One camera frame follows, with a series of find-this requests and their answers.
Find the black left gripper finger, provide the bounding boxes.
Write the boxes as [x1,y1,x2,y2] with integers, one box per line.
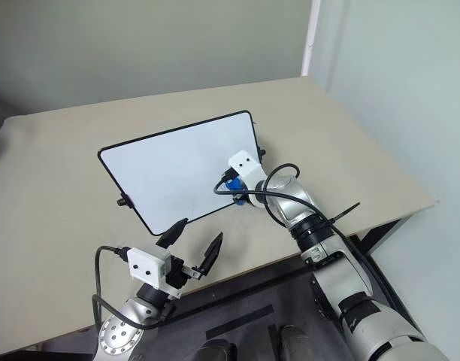
[156,217,189,250]
[194,232,225,281]

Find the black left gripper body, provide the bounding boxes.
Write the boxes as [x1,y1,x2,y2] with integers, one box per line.
[164,254,207,299]

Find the black-framed whiteboard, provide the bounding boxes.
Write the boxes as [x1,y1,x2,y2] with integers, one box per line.
[97,110,267,237]

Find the black floor tape strip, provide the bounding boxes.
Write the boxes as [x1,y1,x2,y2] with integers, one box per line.
[205,305,275,340]

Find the dark rounded shape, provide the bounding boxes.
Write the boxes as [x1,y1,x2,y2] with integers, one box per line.
[277,325,314,361]
[194,338,239,361]

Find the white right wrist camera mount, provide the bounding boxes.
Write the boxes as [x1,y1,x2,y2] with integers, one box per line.
[227,150,269,208]

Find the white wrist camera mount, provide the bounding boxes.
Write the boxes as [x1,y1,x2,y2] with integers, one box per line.
[126,246,173,290]
[227,150,269,208]

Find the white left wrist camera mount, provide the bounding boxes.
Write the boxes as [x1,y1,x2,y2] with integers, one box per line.
[126,246,173,290]

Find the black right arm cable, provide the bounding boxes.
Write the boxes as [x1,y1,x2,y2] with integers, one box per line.
[213,162,419,328]

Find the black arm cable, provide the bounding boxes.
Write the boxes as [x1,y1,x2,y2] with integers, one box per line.
[92,245,168,329]
[213,162,419,328]

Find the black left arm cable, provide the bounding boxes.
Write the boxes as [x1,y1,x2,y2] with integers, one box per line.
[92,245,168,329]

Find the black cable tie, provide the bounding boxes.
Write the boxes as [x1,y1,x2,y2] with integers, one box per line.
[328,202,362,227]

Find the black table frame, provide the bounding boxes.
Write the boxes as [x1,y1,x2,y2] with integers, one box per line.
[168,219,404,325]

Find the white wall conduit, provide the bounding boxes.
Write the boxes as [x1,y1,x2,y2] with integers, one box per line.
[300,0,322,77]

